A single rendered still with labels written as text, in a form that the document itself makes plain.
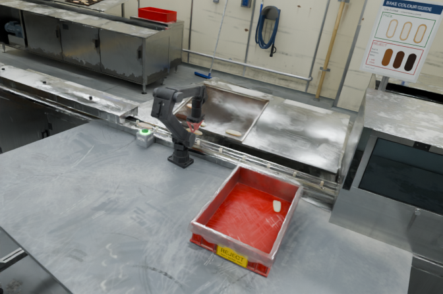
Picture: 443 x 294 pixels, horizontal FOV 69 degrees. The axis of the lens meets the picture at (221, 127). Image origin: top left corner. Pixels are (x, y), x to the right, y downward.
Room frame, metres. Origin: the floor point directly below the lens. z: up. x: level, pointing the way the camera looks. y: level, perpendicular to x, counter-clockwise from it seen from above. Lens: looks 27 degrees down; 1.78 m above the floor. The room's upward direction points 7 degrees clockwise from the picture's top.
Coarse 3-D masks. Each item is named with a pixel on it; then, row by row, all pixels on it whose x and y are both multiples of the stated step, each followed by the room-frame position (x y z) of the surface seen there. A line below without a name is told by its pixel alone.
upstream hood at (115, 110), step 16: (0, 64) 2.23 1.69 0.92; (0, 80) 2.02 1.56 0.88; (16, 80) 1.97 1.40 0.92; (32, 80) 2.00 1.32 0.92; (48, 80) 2.04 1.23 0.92; (48, 96) 1.86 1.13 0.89; (64, 96) 1.82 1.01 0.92; (80, 96) 1.85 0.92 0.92; (96, 96) 1.88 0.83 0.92; (96, 112) 1.72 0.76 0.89; (112, 112) 1.69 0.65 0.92; (128, 112) 1.74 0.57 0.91
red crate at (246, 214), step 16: (240, 192) 1.22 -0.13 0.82; (256, 192) 1.23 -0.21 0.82; (224, 208) 1.09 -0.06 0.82; (240, 208) 1.10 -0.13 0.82; (256, 208) 1.12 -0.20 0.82; (272, 208) 1.13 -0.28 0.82; (288, 208) 1.15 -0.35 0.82; (208, 224) 0.98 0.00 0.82; (224, 224) 1.00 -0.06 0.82; (240, 224) 1.01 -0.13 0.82; (256, 224) 1.02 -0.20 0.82; (272, 224) 1.03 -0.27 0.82; (192, 240) 0.88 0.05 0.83; (240, 240) 0.92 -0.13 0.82; (256, 240) 0.93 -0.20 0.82; (272, 240) 0.94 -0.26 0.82; (256, 272) 0.78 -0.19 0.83
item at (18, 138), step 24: (0, 96) 2.04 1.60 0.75; (0, 120) 2.05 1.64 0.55; (24, 120) 1.96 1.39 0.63; (48, 120) 1.87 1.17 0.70; (72, 120) 1.79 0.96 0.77; (0, 144) 2.07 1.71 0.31; (24, 144) 1.97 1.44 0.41; (432, 264) 0.95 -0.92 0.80; (408, 288) 0.96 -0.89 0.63; (432, 288) 0.93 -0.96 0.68
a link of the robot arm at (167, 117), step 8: (160, 88) 1.23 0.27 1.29; (160, 96) 1.20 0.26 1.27; (168, 96) 1.20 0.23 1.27; (160, 104) 1.20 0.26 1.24; (168, 104) 1.18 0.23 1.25; (152, 112) 1.18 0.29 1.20; (160, 112) 1.18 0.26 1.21; (168, 112) 1.17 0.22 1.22; (160, 120) 1.20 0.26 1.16; (168, 120) 1.17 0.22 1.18; (176, 120) 1.28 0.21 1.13; (168, 128) 1.26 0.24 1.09; (176, 128) 1.28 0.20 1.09; (184, 128) 1.38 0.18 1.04; (176, 136) 1.35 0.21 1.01; (184, 136) 1.37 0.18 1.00; (192, 136) 1.43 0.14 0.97; (192, 144) 1.43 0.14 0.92
